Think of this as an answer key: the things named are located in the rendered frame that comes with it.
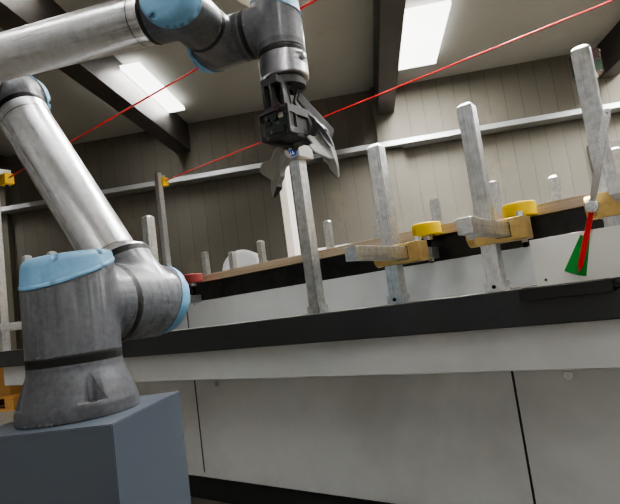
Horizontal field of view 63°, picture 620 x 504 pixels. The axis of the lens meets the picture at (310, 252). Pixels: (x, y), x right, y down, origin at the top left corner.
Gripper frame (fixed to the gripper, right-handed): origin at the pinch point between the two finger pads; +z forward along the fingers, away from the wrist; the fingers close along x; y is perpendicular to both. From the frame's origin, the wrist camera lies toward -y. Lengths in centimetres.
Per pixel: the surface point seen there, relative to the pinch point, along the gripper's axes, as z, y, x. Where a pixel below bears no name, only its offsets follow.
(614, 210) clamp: 11, -41, 43
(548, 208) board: 5, -62, 27
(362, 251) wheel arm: 11.3, -19.0, -1.6
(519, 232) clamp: 11.7, -40.7, 25.1
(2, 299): -3, -40, -237
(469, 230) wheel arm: 11.6, -16.8, 22.7
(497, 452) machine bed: 66, -63, 4
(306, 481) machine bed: 80, -63, -63
